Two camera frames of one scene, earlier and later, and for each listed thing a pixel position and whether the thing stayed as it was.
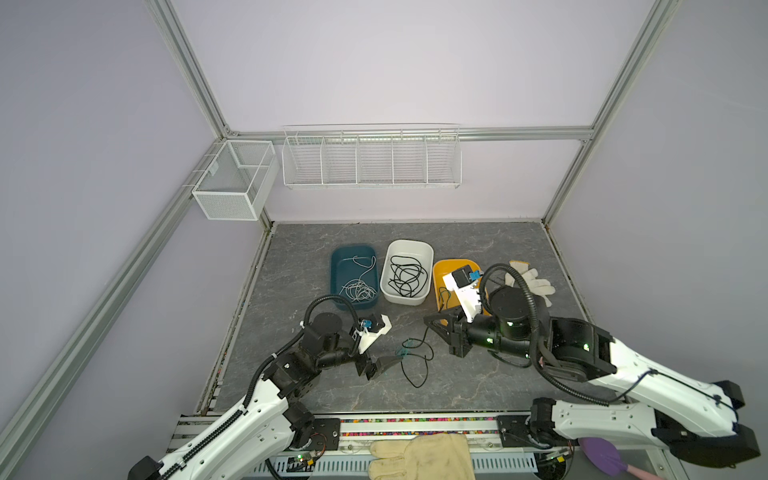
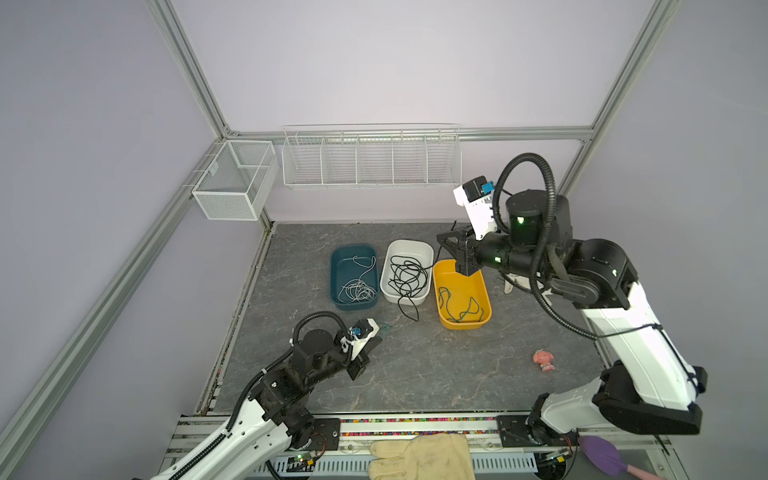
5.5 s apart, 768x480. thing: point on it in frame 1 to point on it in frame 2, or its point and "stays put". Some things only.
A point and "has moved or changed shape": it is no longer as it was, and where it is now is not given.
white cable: [358, 290] stays put
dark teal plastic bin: [354, 275] stays put
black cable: [407, 277] has moved or changed shape
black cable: [408, 275] stays put
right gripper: [457, 334] to [466, 253]
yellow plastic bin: [445, 298] stays put
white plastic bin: [406, 271] stays put
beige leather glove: [431, 457] stays put
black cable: [425, 357] has moved or changed shape
